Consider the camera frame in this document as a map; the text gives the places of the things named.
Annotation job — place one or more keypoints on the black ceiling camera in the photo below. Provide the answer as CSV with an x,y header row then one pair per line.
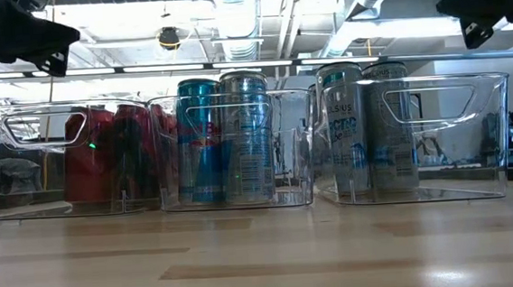
x,y
168,37

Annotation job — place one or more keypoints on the long ceiling light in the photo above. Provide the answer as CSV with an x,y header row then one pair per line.
x,y
90,71
252,64
339,60
163,68

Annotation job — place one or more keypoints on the grey covered machine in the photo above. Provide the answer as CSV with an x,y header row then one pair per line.
x,y
14,176

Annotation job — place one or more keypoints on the silver ventilation duct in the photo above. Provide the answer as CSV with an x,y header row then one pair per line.
x,y
364,0
236,23

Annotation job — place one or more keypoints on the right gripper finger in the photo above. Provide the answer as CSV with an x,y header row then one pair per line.
x,y
475,31
473,4

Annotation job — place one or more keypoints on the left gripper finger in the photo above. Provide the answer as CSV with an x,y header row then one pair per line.
x,y
41,36
54,62

